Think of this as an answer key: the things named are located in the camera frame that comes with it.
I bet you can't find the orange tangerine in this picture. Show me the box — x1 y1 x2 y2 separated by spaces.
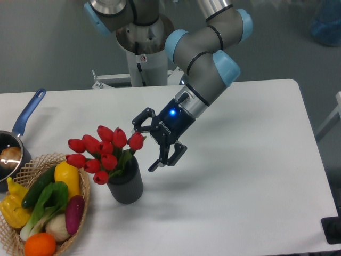
24 233 56 255

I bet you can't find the black device at table edge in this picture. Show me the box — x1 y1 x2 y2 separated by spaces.
321 217 340 244

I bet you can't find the blue plastic bag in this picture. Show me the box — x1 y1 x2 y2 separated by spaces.
310 1 340 46

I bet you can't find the green bok choy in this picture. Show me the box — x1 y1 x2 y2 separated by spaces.
20 181 68 241

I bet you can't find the purple sweet potato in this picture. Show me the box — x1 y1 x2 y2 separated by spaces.
65 195 85 235

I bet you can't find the blue handled saucepan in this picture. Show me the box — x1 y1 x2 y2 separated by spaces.
1 89 46 193

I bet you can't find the white garlic bulb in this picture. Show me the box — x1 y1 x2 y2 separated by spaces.
45 213 71 243

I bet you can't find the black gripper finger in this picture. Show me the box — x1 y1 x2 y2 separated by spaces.
131 107 155 134
148 142 187 172

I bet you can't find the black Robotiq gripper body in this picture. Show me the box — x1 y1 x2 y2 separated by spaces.
150 99 196 146

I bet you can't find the green cucumber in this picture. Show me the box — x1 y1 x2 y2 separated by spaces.
21 165 56 209

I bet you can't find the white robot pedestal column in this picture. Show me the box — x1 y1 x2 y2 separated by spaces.
126 50 168 87

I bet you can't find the yellow bell pepper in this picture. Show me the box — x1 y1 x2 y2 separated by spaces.
1 177 32 229

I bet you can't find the white furniture leg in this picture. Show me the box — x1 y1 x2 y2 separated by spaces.
315 92 340 143

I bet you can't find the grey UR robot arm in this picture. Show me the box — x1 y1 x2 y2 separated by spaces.
84 1 253 171

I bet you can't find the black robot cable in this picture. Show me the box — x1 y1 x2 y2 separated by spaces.
134 41 147 87

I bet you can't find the dark grey ribbed vase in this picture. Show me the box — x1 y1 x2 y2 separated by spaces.
107 156 143 204

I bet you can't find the brown bread roll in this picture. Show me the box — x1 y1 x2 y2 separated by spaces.
1 147 21 169

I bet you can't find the red tulip bouquet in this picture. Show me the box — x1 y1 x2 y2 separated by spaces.
66 125 145 185

